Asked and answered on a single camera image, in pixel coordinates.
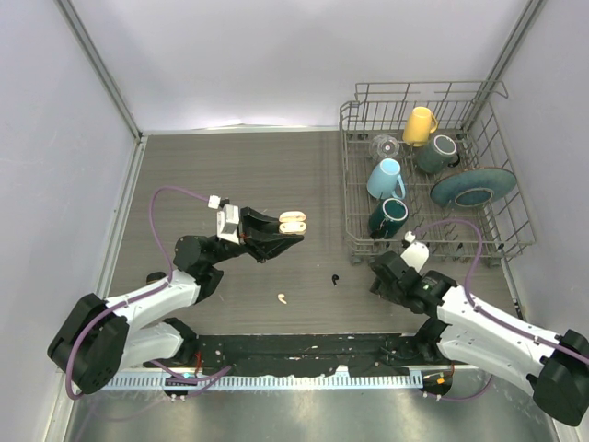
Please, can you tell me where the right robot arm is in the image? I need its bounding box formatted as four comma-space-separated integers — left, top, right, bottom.
370, 251, 588, 426

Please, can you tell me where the cream earbud charging case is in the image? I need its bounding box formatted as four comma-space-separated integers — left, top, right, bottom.
279, 211, 306, 235

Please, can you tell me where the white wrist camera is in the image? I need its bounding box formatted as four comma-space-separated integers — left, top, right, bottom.
400, 231, 430, 273
208, 195, 240, 244

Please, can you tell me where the metal wire dish rack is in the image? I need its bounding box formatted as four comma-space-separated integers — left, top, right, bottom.
340, 80, 536, 266

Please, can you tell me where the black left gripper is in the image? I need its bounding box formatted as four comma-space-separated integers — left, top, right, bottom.
210, 207, 302, 265

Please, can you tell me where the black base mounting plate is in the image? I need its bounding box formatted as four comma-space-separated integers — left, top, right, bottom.
162, 333, 452, 378

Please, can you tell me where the dark grey-green mug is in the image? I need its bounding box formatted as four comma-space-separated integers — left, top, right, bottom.
415, 134, 461, 174

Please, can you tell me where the blue ceramic plate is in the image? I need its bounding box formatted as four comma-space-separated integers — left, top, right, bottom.
430, 167, 517, 209

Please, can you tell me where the clear glass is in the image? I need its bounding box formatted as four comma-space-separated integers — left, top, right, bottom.
369, 134, 400, 161

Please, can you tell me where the yellow mug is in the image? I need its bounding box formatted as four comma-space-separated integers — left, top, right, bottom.
402, 106, 439, 146

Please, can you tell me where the white slotted cable duct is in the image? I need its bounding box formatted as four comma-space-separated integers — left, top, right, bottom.
103, 370, 422, 392

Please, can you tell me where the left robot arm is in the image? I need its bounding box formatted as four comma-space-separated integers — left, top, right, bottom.
47, 204, 306, 394

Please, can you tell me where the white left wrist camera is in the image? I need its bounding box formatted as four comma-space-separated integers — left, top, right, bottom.
208, 195, 240, 244

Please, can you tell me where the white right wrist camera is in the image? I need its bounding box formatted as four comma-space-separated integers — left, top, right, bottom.
400, 231, 430, 273

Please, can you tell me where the dark teal mug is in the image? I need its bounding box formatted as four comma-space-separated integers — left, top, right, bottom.
368, 198, 409, 239

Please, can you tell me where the light blue mug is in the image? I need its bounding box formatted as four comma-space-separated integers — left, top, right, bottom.
366, 158, 406, 200

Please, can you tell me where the aluminium frame rail left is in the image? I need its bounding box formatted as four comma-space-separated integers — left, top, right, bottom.
95, 135, 148, 299

